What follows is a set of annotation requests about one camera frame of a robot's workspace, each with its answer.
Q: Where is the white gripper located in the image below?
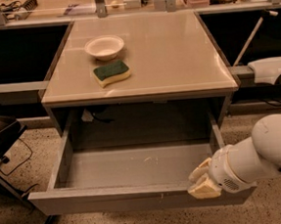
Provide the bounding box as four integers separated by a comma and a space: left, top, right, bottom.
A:
188, 145, 256, 200

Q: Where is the grey top drawer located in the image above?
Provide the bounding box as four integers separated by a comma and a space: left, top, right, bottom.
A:
20, 94, 258, 224

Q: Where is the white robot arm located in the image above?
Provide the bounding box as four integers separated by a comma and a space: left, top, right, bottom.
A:
188, 113, 281, 200

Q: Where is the white robot base shell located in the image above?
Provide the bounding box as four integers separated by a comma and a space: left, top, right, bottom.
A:
248, 57, 281, 85

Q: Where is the grey drawer cabinet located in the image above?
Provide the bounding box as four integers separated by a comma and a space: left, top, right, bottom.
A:
42, 10, 239, 132

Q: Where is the green and yellow sponge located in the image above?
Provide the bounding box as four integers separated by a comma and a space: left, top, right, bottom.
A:
94, 60, 131, 88

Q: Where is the white paper bowl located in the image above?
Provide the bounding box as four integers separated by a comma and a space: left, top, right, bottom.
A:
84, 35, 124, 62

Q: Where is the black cable on floor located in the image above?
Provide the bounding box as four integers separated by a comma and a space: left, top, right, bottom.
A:
0, 136, 36, 178

